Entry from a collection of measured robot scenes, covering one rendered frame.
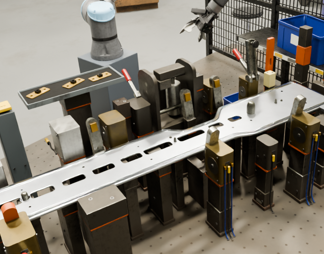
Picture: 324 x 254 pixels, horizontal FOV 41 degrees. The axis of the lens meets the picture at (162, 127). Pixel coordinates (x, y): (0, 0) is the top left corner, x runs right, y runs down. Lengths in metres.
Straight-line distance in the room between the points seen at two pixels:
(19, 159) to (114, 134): 0.37
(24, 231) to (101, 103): 1.01
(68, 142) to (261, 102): 0.77
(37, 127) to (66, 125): 2.38
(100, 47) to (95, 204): 0.92
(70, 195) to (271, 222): 0.73
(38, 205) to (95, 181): 0.19
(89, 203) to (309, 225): 0.81
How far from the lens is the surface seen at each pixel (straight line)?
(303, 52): 1.99
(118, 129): 1.52
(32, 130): 3.81
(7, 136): 1.60
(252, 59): 1.80
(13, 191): 1.42
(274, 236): 1.59
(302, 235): 1.61
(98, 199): 1.25
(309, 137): 1.56
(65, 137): 1.45
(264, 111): 1.69
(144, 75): 1.60
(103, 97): 2.02
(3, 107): 1.57
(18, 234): 1.17
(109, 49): 1.97
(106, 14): 1.93
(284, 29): 2.17
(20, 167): 1.67
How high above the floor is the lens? 1.82
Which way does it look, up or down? 31 degrees down
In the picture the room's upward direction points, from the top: 5 degrees counter-clockwise
